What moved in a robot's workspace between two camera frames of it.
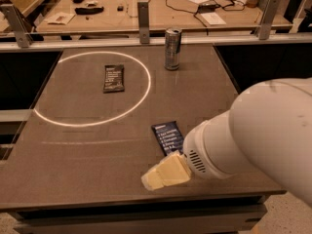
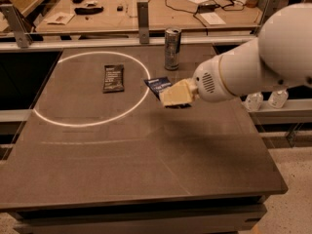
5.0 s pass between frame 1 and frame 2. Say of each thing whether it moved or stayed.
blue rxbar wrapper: moved
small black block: stayed
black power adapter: stayed
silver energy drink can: stayed
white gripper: moved
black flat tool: stayed
